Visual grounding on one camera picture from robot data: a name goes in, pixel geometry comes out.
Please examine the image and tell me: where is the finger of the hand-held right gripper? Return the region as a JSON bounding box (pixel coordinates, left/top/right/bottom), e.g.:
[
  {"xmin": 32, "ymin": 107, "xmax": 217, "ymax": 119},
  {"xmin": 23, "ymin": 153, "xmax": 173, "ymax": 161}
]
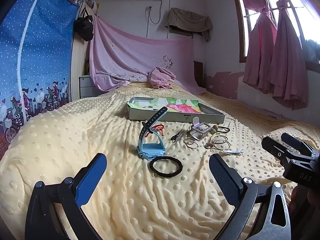
[
  {"xmin": 261, "ymin": 136, "xmax": 292, "ymax": 167},
  {"xmin": 281, "ymin": 133, "xmax": 318, "ymax": 157}
]

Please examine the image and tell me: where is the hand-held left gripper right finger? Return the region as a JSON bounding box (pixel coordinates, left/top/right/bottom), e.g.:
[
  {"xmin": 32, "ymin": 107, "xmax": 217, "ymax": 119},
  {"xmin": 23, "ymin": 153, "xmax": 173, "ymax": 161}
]
[{"xmin": 209, "ymin": 154, "xmax": 292, "ymax": 240}]

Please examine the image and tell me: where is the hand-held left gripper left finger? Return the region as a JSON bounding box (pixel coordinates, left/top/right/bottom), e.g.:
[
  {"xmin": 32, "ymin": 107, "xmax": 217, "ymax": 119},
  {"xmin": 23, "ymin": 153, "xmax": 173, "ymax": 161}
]
[{"xmin": 25, "ymin": 153, "xmax": 108, "ymax": 240}]

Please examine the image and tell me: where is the clear plastic hair clip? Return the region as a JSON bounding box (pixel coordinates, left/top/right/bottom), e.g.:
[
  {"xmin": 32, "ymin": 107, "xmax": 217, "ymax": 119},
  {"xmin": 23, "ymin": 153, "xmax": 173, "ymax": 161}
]
[{"xmin": 223, "ymin": 148, "xmax": 244, "ymax": 156}]

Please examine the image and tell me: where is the black braided hair tie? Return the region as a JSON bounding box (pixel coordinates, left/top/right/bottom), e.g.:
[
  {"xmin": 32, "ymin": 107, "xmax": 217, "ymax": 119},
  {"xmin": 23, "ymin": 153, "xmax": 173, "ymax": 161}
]
[{"xmin": 149, "ymin": 156, "xmax": 183, "ymax": 178}]

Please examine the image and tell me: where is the black hair clip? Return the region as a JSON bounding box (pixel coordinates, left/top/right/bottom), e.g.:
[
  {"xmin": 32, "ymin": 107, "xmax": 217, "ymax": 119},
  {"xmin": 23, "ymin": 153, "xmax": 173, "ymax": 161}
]
[{"xmin": 171, "ymin": 129, "xmax": 184, "ymax": 141}]

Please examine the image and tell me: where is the blue wrist watch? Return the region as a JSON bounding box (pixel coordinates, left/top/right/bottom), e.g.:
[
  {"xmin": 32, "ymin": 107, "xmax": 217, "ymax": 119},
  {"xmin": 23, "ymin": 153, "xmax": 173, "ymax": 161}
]
[{"xmin": 137, "ymin": 107, "xmax": 168, "ymax": 160}]

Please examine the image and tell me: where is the grey shallow box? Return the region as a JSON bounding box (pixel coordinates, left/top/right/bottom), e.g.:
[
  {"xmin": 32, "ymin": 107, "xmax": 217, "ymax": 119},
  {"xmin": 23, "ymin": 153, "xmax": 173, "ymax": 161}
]
[{"xmin": 127, "ymin": 97, "xmax": 226, "ymax": 125}]

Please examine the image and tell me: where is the red string bead bracelet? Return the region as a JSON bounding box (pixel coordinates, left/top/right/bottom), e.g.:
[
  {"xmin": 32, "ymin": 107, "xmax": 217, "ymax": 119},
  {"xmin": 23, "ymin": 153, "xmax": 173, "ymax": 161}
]
[{"xmin": 147, "ymin": 124, "xmax": 166, "ymax": 138}]

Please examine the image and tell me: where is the yellow dotted blanket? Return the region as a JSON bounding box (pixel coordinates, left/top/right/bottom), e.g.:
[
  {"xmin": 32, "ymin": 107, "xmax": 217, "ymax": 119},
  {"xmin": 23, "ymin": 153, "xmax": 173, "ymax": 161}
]
[{"xmin": 0, "ymin": 81, "xmax": 320, "ymax": 240}]

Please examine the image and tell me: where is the grey claw hair clip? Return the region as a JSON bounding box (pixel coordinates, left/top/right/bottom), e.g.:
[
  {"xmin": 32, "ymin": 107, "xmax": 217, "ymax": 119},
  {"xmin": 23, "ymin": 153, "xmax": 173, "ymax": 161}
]
[{"xmin": 189, "ymin": 117, "xmax": 209, "ymax": 141}]

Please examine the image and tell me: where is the pink curtain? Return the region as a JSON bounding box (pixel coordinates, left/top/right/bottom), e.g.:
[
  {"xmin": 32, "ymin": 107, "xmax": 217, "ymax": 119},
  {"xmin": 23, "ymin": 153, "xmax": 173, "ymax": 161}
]
[
  {"xmin": 267, "ymin": 0, "xmax": 310, "ymax": 111},
  {"xmin": 242, "ymin": 0, "xmax": 278, "ymax": 95}
]

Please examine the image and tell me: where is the colourful paper sheet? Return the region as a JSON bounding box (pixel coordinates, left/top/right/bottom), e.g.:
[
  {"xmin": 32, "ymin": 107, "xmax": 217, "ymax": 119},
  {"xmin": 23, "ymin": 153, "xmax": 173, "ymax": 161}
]
[{"xmin": 128, "ymin": 97, "xmax": 201, "ymax": 114}]

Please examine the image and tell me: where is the grey drawer unit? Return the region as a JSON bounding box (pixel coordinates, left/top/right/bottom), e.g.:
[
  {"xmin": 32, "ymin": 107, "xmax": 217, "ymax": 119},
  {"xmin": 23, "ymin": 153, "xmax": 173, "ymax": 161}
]
[{"xmin": 79, "ymin": 75, "xmax": 106, "ymax": 99}]

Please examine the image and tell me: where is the dark brown board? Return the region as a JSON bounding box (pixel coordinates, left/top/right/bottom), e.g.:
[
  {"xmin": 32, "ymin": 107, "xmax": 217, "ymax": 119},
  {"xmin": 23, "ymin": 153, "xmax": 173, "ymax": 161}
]
[{"xmin": 193, "ymin": 60, "xmax": 204, "ymax": 87}]

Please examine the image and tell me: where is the light wooden panel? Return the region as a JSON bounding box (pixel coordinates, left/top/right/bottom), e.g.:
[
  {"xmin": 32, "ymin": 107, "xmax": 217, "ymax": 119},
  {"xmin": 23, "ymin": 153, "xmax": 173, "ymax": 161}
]
[{"xmin": 70, "ymin": 4, "xmax": 96, "ymax": 101}]

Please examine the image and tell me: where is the pink towel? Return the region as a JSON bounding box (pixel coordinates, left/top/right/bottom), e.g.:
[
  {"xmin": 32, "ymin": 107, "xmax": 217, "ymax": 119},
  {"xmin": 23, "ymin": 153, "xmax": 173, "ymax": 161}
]
[{"xmin": 147, "ymin": 66, "xmax": 177, "ymax": 90}]

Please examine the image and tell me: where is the pink hanging sheet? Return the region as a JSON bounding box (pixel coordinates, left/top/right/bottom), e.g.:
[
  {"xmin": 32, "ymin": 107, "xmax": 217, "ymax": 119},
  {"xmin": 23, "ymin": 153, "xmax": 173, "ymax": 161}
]
[{"xmin": 89, "ymin": 17, "xmax": 208, "ymax": 95}]

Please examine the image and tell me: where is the blue dotted printed cloth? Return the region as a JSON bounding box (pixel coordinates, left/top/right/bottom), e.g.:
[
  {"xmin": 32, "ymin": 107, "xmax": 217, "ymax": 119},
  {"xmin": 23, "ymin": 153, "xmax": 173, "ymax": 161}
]
[{"xmin": 0, "ymin": 0, "xmax": 85, "ymax": 157}]

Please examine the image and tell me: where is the black bag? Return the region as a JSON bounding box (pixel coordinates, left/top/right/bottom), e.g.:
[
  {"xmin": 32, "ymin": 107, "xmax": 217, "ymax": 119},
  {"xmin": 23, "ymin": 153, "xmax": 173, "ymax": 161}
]
[{"xmin": 75, "ymin": 14, "xmax": 95, "ymax": 42}]

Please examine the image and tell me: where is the brown hanging cloth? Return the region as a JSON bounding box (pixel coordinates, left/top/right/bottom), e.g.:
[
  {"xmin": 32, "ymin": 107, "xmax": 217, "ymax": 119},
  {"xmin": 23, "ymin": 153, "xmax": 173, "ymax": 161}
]
[{"xmin": 165, "ymin": 8, "xmax": 214, "ymax": 43}]

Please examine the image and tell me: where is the patterned cloth bundle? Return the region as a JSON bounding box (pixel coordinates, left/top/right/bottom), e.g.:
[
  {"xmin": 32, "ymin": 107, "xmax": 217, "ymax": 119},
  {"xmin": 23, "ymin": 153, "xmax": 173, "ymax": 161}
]
[{"xmin": 76, "ymin": 0, "xmax": 101, "ymax": 16}]

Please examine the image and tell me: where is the brown hair tie with beads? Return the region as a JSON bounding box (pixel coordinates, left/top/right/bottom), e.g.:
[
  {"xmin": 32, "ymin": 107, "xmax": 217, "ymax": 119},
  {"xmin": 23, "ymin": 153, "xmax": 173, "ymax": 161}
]
[{"xmin": 209, "ymin": 124, "xmax": 230, "ymax": 134}]

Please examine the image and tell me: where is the brown window frame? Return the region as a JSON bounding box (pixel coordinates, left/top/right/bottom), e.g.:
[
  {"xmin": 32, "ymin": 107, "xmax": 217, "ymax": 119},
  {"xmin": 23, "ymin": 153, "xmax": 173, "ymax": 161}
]
[{"xmin": 228, "ymin": 0, "xmax": 320, "ymax": 64}]

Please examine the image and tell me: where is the air conditioner cable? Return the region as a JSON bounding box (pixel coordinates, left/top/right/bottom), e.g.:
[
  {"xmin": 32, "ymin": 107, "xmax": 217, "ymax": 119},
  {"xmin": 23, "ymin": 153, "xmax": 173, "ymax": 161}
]
[{"xmin": 146, "ymin": 0, "xmax": 162, "ymax": 37}]

